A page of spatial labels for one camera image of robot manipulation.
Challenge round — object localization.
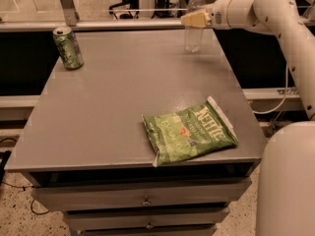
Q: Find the white cable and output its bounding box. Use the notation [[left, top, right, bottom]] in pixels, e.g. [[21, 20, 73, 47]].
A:
[[251, 64, 289, 115]]

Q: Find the bottom grey drawer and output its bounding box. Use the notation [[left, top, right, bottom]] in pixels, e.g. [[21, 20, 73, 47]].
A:
[[83, 224, 217, 236]]

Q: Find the grey drawer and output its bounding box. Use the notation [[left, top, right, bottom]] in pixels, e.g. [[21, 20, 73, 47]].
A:
[[63, 206, 229, 231], [31, 177, 251, 211], [83, 224, 217, 236]]

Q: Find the top grey drawer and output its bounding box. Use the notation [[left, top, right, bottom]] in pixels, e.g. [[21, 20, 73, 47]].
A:
[[31, 177, 251, 211]]

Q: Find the green soda can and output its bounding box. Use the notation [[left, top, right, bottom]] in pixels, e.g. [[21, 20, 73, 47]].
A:
[[53, 27, 84, 70]]

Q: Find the middle grey drawer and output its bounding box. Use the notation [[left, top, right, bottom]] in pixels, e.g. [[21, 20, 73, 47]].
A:
[[63, 206, 229, 231]]

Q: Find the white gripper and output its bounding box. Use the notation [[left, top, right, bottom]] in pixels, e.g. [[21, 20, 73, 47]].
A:
[[181, 0, 230, 30]]

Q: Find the clear plastic water bottle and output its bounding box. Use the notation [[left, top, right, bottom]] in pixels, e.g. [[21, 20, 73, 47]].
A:
[[184, 0, 206, 53]]

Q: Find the black cable on floor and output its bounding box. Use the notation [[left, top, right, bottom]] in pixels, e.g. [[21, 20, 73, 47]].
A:
[[0, 137, 50, 216]]

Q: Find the grey drawer cabinet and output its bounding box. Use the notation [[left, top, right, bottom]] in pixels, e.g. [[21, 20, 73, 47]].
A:
[[4, 29, 269, 236]]

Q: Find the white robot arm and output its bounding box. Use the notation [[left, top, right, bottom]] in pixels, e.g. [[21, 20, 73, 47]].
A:
[[181, 0, 315, 236]]

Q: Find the green Kettle chips bag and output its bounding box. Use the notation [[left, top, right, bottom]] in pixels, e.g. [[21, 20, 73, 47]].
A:
[[143, 96, 238, 167]]

